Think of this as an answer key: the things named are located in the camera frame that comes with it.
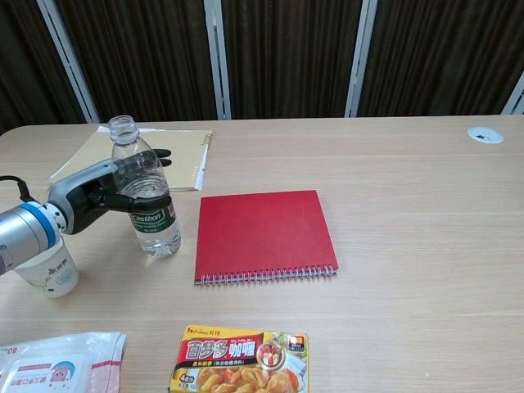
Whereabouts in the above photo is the white paper cup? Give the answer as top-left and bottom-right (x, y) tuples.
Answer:
(13, 236), (80, 299)

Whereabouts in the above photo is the transparent water bottle green label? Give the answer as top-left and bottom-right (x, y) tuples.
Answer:
(107, 115), (183, 260)

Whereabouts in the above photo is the red spiral notebook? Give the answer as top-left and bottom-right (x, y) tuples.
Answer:
(193, 189), (340, 287)

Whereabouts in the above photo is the white cable grommet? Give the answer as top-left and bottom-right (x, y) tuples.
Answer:
(467, 126), (504, 144)

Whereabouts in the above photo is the dark pleated curtain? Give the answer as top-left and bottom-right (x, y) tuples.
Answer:
(0, 0), (524, 136)

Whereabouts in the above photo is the left robot hand grey black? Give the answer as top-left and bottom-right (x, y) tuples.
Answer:
(47, 147), (173, 237)

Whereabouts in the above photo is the yellow curry box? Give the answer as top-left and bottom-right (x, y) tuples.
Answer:
(169, 325), (310, 393)

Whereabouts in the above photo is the white wet wipes pack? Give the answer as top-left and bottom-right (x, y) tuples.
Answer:
(0, 331), (128, 393)

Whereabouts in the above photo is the white partition post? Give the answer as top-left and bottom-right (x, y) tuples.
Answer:
(203, 0), (233, 120)
(35, 0), (101, 124)
(501, 71), (524, 115)
(344, 0), (378, 119)

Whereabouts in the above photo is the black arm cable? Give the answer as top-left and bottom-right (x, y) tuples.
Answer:
(0, 175), (37, 205)

